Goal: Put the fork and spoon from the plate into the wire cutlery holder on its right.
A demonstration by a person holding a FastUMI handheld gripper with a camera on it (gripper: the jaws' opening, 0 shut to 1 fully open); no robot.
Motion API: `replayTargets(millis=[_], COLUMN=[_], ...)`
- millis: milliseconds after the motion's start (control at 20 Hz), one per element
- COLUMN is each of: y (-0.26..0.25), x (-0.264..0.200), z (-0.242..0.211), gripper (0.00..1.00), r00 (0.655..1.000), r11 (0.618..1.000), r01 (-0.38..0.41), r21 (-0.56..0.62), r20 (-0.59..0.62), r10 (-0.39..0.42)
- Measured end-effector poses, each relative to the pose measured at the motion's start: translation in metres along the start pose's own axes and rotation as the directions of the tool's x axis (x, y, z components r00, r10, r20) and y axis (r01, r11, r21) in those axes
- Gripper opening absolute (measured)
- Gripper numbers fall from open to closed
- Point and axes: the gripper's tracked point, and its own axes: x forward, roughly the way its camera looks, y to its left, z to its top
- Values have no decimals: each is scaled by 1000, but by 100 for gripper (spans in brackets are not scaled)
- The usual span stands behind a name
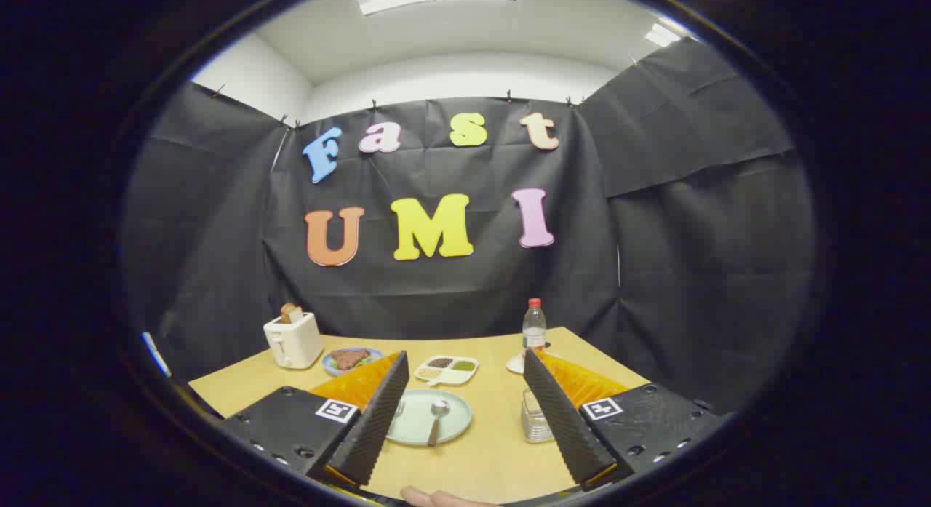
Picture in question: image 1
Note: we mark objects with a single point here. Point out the small blue plate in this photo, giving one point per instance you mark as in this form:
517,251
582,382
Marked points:
329,366

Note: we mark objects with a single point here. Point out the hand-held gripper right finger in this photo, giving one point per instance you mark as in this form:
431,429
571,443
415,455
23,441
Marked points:
564,420

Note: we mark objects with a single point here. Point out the toast slice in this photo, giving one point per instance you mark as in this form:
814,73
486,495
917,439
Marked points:
291,313

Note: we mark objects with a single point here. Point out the white divided bean tray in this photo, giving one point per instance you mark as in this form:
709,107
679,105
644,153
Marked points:
457,377

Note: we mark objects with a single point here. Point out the metal spoon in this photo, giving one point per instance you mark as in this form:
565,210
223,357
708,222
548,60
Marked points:
439,408

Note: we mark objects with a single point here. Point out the white toaster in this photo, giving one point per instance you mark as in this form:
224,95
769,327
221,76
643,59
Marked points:
294,343

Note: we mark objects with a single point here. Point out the brown meat with greens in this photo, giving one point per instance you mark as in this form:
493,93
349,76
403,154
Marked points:
349,358

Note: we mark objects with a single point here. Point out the small ceiling light panel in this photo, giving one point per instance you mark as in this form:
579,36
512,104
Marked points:
660,36

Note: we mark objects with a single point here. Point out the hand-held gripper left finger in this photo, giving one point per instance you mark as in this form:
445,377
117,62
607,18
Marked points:
378,412

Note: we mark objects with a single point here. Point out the pale green plate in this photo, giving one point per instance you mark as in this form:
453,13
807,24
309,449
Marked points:
414,423

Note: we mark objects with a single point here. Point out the white square coaster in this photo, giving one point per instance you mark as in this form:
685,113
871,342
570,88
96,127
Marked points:
516,364

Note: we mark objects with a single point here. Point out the black backdrop cloth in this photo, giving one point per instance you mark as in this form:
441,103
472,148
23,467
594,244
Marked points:
473,292

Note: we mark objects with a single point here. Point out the red capped water bottle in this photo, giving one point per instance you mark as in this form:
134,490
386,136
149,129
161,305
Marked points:
534,329

